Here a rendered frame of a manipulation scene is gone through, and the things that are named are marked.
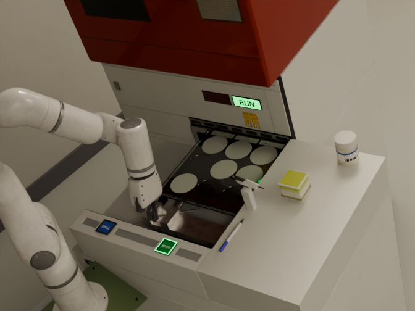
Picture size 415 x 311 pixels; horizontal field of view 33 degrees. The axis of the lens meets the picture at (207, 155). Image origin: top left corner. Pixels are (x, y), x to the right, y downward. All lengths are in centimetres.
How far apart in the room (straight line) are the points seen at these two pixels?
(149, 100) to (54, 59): 138
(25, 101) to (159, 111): 105
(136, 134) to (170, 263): 47
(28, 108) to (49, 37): 222
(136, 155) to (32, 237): 37
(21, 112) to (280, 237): 86
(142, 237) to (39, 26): 193
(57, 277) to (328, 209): 85
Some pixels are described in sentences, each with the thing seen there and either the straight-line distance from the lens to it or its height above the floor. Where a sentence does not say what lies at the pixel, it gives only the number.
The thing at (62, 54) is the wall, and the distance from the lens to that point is 409.
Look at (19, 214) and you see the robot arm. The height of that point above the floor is 134.
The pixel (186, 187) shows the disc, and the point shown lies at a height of 90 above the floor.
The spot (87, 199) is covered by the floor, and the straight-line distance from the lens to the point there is 410.
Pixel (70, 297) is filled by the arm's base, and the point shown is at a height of 96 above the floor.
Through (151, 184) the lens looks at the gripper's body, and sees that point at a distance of 206.
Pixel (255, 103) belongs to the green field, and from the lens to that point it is 243.
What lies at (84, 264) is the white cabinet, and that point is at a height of 75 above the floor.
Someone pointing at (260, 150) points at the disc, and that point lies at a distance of 256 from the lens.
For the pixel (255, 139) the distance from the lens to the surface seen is 255.
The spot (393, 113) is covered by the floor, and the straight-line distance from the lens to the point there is 403.
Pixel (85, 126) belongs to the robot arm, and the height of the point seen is 151.
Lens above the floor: 253
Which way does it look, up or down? 39 degrees down
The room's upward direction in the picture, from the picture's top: 19 degrees counter-clockwise
